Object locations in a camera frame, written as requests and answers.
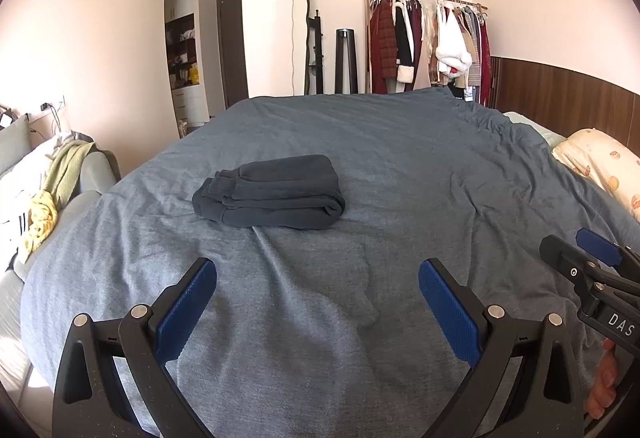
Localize wooden wall panel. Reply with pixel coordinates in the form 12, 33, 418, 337
489, 56, 640, 144

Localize person's right hand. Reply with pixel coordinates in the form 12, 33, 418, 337
585, 338, 621, 420

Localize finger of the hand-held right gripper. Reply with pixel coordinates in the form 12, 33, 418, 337
575, 228, 640, 289
539, 234, 603, 299

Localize yellow cloth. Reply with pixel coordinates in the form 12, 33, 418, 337
21, 191, 60, 254

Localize arched wall shelf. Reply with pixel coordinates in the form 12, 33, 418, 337
163, 0, 212, 128

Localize black coat stand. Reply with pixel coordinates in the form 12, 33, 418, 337
306, 9, 326, 95

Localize grey sofa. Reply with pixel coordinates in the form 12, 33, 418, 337
0, 151, 122, 399

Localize green knitted throw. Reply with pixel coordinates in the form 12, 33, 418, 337
42, 139, 97, 211

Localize dark door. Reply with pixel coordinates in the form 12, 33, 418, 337
216, 0, 250, 111

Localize blue-grey bed duvet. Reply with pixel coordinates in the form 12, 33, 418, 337
20, 86, 640, 438

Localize row of hanging clothes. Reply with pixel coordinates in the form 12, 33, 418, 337
367, 0, 493, 106

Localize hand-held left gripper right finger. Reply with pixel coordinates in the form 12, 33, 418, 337
417, 258, 586, 438

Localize white cushion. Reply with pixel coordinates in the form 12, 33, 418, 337
0, 133, 63, 269

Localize grey-green cushion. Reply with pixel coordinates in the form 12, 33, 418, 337
0, 114, 32, 179

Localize cream patterned pillow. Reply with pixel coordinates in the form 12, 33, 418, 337
550, 128, 640, 224

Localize dark grey pants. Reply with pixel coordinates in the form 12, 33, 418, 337
192, 154, 347, 230

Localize pale pillow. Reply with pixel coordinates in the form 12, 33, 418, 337
501, 111, 568, 150

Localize wavy floor mirror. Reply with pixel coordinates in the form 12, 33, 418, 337
289, 0, 313, 97

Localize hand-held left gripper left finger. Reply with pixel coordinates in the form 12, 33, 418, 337
52, 257, 219, 438

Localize black tapered floor stand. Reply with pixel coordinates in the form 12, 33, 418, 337
334, 28, 359, 95

